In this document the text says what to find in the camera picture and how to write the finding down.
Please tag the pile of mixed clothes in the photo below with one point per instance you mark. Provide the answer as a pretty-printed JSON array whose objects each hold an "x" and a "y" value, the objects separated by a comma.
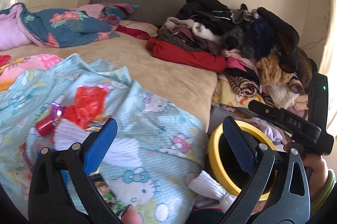
[{"x": 264, "y": 61}]

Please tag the blue floral quilt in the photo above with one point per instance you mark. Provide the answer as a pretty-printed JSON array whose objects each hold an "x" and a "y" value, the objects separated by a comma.
[{"x": 53, "y": 27}]

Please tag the right hand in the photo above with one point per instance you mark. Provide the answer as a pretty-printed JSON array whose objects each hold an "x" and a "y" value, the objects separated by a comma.
[{"x": 319, "y": 173}]

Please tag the white foam net piece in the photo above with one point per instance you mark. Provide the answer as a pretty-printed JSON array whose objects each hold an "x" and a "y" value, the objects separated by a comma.
[{"x": 66, "y": 133}]

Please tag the red cylindrical candy can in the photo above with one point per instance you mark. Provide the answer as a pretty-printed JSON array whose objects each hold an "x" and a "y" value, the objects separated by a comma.
[{"x": 45, "y": 126}]

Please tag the lilac knitted sweater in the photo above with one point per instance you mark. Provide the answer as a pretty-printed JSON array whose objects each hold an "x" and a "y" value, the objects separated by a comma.
[{"x": 272, "y": 132}]

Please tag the striped purple garment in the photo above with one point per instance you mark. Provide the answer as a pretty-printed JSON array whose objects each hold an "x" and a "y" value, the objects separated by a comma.
[{"x": 114, "y": 13}]

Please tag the light blue cartoon blanket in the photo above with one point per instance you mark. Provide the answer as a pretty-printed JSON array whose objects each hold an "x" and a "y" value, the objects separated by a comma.
[{"x": 158, "y": 148}]

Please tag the pink orange cartoon blanket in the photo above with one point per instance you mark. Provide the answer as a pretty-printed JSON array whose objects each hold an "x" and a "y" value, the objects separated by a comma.
[{"x": 14, "y": 68}]

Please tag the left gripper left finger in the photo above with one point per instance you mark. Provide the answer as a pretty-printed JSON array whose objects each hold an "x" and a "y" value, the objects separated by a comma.
[{"x": 49, "y": 199}]

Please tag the red plastic bag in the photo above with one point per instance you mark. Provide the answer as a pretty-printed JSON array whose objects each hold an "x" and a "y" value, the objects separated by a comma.
[{"x": 88, "y": 104}]

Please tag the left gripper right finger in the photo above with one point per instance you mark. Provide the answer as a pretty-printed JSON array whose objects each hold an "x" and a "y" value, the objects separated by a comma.
[{"x": 277, "y": 189}]

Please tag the red folded garment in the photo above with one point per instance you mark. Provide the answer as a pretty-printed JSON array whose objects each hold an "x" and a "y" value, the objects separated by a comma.
[{"x": 168, "y": 52}]

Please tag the left hand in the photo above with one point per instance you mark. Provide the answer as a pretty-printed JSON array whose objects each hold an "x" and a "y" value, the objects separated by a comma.
[{"x": 131, "y": 216}]

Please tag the snack wrapper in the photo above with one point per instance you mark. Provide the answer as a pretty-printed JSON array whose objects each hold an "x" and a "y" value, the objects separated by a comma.
[{"x": 105, "y": 192}]

